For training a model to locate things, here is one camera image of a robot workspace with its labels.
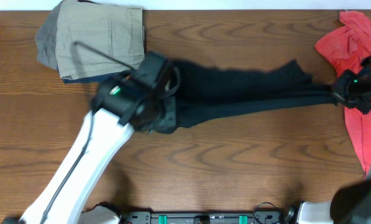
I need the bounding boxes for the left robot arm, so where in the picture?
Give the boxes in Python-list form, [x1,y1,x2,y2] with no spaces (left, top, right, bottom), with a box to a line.
[3,71,181,224]

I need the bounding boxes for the folded beige khaki pants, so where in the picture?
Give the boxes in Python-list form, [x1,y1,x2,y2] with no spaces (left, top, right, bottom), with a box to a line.
[55,1,145,80]

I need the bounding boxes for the black polo shirt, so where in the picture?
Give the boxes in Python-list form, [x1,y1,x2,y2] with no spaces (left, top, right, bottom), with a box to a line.
[159,60,337,134]

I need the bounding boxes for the folded grey garment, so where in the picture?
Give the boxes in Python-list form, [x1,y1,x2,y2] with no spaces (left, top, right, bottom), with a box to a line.
[35,1,63,70]

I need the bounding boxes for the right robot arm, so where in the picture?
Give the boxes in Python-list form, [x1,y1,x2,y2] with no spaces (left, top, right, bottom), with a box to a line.
[295,55,371,224]

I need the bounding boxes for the red t-shirt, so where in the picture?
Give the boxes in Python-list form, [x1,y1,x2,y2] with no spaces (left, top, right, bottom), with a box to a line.
[315,11,371,173]

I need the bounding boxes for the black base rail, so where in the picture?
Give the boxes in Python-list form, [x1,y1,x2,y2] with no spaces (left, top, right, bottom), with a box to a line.
[79,202,298,224]

